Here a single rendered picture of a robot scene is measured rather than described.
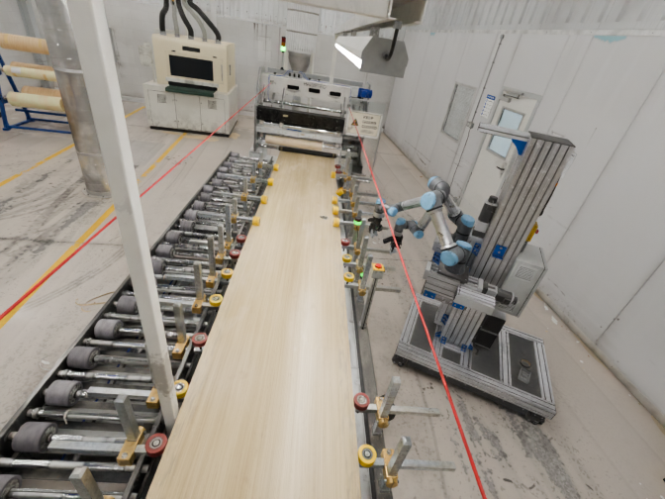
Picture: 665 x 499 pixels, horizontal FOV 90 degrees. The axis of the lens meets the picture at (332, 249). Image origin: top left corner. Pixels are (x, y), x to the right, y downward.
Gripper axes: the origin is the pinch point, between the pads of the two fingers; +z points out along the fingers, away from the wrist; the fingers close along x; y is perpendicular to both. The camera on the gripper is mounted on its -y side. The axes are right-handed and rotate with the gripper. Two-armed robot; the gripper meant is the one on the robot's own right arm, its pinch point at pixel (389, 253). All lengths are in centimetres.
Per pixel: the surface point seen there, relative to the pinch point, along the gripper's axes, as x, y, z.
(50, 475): -181, -170, 8
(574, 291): 36, 230, 49
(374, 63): -150, -63, -151
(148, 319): -165, -126, -69
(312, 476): -185, -65, -9
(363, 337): -90, -31, 12
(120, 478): -181, -143, 8
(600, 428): -102, 179, 85
